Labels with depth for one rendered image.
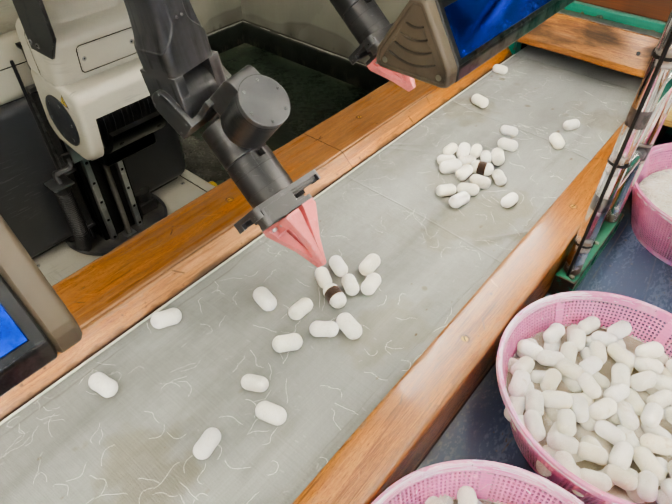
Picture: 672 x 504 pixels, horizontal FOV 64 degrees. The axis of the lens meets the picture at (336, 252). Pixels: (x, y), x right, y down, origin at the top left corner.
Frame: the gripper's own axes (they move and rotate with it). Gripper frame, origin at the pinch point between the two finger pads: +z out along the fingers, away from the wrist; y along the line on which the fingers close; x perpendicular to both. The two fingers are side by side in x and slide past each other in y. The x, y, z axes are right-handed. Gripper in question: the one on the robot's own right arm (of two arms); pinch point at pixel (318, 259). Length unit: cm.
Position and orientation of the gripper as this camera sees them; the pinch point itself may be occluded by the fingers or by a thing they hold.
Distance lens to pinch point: 64.4
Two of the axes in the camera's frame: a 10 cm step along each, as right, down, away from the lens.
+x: -5.1, 2.5, 8.2
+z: 5.7, 8.2, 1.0
